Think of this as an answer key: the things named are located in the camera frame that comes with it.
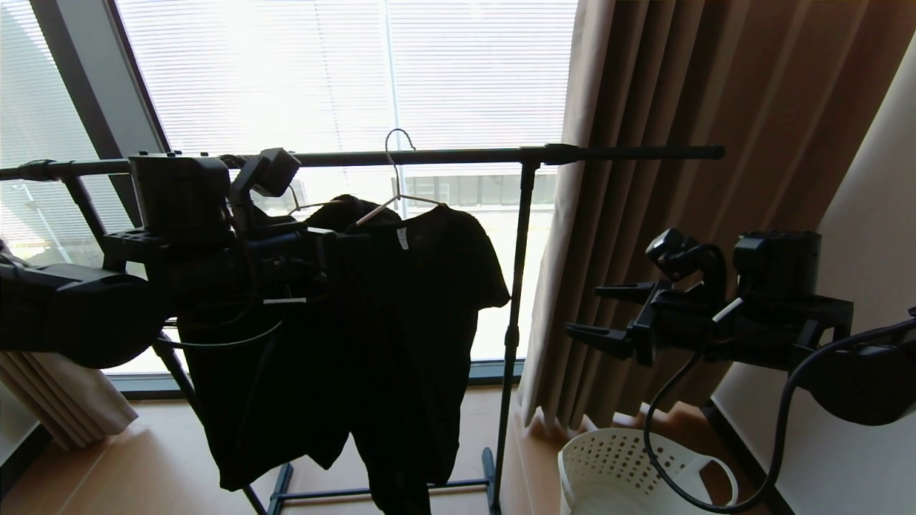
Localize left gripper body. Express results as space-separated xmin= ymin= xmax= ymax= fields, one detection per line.
xmin=233 ymin=223 xmax=338 ymax=301

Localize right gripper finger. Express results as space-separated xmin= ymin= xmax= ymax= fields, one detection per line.
xmin=594 ymin=280 xmax=673 ymax=305
xmin=564 ymin=323 xmax=638 ymax=361

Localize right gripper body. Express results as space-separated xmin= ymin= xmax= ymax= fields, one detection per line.
xmin=628 ymin=280 xmax=731 ymax=368

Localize pink clothes hanger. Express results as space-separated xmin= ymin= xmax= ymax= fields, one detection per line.
xmin=354 ymin=128 xmax=448 ymax=228
xmin=286 ymin=185 xmax=346 ymax=215

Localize black shorts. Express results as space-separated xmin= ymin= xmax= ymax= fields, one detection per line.
xmin=175 ymin=193 xmax=401 ymax=493

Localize black mesh garment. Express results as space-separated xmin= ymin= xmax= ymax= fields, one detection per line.
xmin=318 ymin=204 xmax=512 ymax=515

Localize white laundry basket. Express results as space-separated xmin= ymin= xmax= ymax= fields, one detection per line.
xmin=557 ymin=428 xmax=739 ymax=515

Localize black clothes rack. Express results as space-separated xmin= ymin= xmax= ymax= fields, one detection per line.
xmin=0 ymin=143 xmax=726 ymax=515

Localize brown curtain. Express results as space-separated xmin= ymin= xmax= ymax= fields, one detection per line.
xmin=0 ymin=236 xmax=139 ymax=451
xmin=517 ymin=0 xmax=916 ymax=433

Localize window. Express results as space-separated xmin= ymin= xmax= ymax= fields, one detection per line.
xmin=0 ymin=0 xmax=580 ymax=393

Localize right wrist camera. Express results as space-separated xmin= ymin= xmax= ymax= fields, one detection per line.
xmin=645 ymin=227 xmax=729 ymax=305

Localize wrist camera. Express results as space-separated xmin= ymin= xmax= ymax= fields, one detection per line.
xmin=645 ymin=227 xmax=729 ymax=305
xmin=228 ymin=147 xmax=302 ymax=224

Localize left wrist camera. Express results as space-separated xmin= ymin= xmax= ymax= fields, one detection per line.
xmin=228 ymin=147 xmax=302 ymax=224

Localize black cable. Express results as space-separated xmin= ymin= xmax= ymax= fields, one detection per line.
xmin=643 ymin=318 xmax=916 ymax=515
xmin=154 ymin=318 xmax=284 ymax=350

